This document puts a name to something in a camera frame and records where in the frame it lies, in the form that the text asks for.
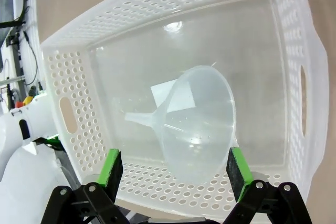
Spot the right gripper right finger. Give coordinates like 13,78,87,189
223,146,313,224

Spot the white perforated plastic basket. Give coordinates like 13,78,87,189
40,0,330,221

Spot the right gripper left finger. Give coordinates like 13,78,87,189
41,148,124,224

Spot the yellow emergency stop button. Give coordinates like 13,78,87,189
14,94,35,109

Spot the green plastic part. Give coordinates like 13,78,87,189
43,134,61,153

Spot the thick black cable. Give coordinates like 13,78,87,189
0,0,30,29

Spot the translucent plastic funnel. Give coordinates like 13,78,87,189
124,64,238,183

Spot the thin black cable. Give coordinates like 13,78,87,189
23,30,40,86

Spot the white paper label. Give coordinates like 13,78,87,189
150,78,197,113

